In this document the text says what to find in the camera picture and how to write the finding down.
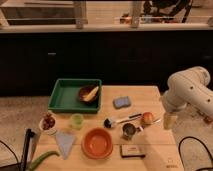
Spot metal measuring cup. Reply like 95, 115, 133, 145
122, 123, 144, 140

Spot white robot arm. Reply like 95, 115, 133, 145
161, 66, 213, 130

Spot small green cup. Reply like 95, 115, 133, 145
71, 114, 84, 129

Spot blue sponge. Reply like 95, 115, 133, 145
113, 96, 131, 109

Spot yellow banana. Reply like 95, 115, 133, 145
83, 86, 99, 102

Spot black cable right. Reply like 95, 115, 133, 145
177, 136, 213, 171

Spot grey triangular cloth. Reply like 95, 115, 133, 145
55, 131, 75, 160

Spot red apple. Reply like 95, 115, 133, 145
141, 112, 154, 125

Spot black dish brush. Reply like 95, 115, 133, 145
104, 113, 142, 128

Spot black stand post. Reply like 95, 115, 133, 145
20, 129, 35, 171

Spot green cucumber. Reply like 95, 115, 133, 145
27, 151, 60, 171

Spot black cable left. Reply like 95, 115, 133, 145
0, 139, 22, 171

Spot dark brown bowl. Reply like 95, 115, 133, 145
78, 85, 99, 103

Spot white bowl of red fruit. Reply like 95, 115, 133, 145
39, 113, 57, 135

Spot red orange bowl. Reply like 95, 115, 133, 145
81, 128, 113, 159

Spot green plastic tray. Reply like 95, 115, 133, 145
48, 78, 102, 114

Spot black rectangular box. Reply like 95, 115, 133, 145
120, 145, 146, 158

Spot black cable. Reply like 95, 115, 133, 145
177, 136, 213, 171
0, 139, 22, 171

